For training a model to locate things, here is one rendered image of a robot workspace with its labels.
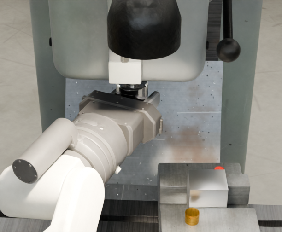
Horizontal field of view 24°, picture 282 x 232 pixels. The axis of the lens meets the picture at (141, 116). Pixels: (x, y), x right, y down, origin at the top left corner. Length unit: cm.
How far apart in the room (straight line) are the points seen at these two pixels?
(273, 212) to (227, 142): 29
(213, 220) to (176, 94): 40
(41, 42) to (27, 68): 227
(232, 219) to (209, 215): 4
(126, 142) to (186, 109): 48
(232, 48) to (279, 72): 283
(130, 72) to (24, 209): 21
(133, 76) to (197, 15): 11
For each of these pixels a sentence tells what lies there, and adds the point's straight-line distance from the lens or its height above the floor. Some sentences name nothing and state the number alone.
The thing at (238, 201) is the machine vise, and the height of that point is 102.
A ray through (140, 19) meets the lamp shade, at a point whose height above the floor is 150.
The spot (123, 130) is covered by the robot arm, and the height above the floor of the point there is 125.
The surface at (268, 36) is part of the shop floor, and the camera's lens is 402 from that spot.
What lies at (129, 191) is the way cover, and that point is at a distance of 136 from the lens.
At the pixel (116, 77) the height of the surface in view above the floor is 135.
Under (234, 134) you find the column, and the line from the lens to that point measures 147.
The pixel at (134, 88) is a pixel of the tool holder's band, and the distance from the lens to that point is 95.
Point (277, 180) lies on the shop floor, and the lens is 287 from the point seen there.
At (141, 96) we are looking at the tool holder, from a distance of 96.
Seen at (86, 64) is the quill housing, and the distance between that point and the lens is 86.
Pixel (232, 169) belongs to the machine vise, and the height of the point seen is 102.
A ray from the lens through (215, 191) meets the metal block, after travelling 105.
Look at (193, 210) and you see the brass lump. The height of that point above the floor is 108.
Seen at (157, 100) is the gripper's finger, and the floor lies 123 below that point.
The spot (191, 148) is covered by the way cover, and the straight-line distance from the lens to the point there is 137.
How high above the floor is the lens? 176
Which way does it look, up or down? 33 degrees down
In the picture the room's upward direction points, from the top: straight up
